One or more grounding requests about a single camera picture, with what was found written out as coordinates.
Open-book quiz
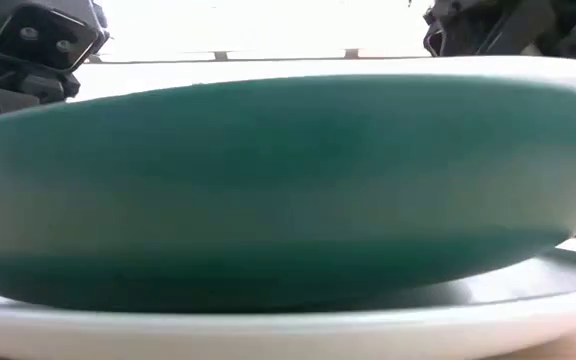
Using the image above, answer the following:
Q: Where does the long overhead beam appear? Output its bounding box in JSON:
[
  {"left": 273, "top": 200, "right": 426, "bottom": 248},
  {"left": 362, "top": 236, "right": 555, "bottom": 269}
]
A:
[{"left": 87, "top": 48, "right": 429, "bottom": 65}]

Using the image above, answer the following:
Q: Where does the white plate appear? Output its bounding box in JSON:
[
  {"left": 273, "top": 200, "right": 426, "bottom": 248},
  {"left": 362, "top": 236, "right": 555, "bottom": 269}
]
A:
[{"left": 0, "top": 238, "right": 576, "bottom": 360}]

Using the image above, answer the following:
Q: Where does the large green plate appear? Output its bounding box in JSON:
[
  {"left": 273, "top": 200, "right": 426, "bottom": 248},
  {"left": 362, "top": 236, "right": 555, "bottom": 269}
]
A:
[{"left": 0, "top": 55, "right": 576, "bottom": 315}]

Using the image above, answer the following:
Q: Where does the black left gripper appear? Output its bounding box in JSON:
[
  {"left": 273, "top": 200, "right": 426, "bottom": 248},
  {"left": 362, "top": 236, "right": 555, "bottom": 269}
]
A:
[{"left": 0, "top": 0, "right": 111, "bottom": 122}]

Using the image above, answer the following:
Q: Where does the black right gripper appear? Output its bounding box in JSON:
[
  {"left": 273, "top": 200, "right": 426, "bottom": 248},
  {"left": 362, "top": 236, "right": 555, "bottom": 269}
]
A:
[{"left": 423, "top": 0, "right": 576, "bottom": 61}]

